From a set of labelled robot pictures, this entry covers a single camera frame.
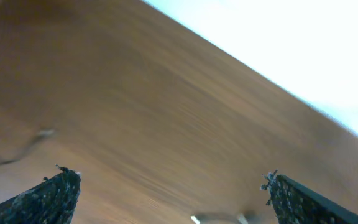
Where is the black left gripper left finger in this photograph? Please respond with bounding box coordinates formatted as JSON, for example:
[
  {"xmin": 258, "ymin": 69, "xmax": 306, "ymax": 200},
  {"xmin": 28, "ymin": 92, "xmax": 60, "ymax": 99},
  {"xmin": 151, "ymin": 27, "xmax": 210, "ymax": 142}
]
[{"xmin": 0, "ymin": 166, "xmax": 81, "ymax": 224}]

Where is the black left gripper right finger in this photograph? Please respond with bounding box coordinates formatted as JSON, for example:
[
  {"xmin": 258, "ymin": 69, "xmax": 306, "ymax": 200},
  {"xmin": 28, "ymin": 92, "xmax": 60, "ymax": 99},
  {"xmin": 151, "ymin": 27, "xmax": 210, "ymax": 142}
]
[{"xmin": 260, "ymin": 171, "xmax": 358, "ymax": 224}]

